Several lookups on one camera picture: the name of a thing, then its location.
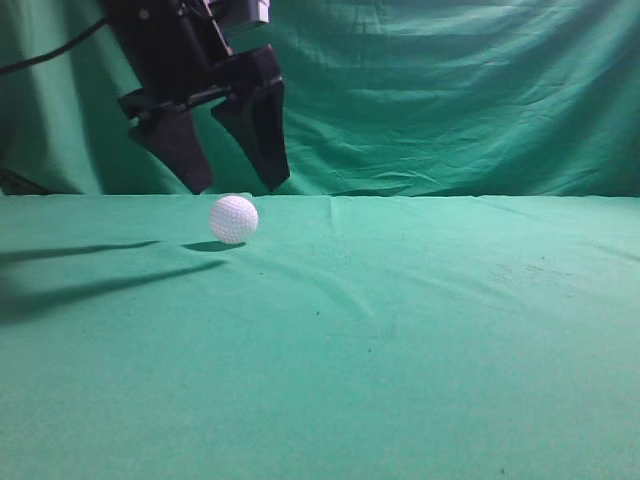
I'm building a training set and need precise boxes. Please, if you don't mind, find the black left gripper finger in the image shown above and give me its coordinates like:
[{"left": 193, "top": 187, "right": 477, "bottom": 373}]
[{"left": 210, "top": 78, "right": 290, "bottom": 191}]

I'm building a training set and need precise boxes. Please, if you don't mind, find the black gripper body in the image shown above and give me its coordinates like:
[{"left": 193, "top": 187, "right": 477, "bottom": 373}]
[{"left": 99, "top": 0, "right": 282, "bottom": 119}]

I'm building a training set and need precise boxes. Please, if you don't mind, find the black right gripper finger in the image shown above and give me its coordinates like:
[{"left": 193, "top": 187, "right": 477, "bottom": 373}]
[{"left": 129, "top": 110, "right": 214, "bottom": 194}]

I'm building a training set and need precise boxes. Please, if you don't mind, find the white dimpled golf ball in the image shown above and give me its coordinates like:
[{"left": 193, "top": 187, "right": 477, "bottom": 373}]
[{"left": 209, "top": 195, "right": 259, "bottom": 245}]

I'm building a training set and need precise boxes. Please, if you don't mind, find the green backdrop cloth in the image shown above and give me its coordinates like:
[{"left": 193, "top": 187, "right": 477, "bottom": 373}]
[{"left": 1, "top": 1, "right": 639, "bottom": 197}]

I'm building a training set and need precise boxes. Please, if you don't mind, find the green table cloth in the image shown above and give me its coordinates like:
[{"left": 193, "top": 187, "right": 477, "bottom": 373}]
[{"left": 1, "top": 195, "right": 639, "bottom": 479}]

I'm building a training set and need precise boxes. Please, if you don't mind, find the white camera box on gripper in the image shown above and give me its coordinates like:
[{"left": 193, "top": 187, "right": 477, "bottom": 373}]
[{"left": 204, "top": 0, "right": 271, "bottom": 34}]

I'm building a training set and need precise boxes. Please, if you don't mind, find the black cable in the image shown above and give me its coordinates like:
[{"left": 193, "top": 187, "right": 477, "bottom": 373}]
[{"left": 0, "top": 16, "right": 108, "bottom": 76}]

